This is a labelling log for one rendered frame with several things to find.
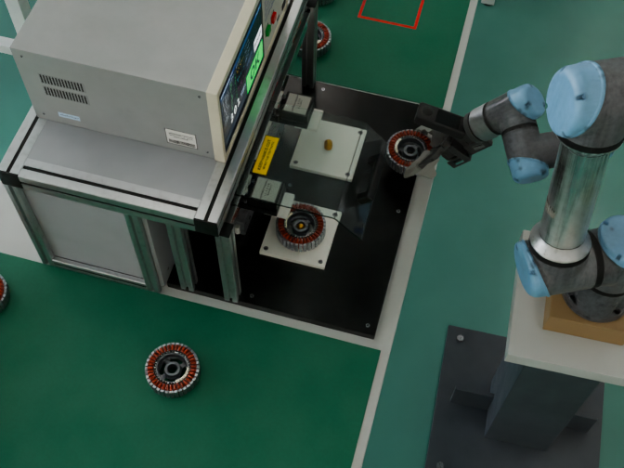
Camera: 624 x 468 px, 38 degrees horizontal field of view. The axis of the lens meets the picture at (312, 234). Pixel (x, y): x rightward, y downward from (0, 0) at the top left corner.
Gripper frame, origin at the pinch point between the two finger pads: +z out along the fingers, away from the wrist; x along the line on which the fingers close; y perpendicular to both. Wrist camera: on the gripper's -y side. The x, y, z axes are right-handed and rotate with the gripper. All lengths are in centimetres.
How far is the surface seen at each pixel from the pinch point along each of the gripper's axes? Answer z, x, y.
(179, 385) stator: 26, -66, -22
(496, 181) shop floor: 48, 59, 73
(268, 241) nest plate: 20.6, -28.1, -16.3
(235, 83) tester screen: -12, -24, -50
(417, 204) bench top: 4.3, -7.5, 9.4
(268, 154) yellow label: -1.5, -24.9, -34.0
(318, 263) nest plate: 13.2, -30.5, -6.6
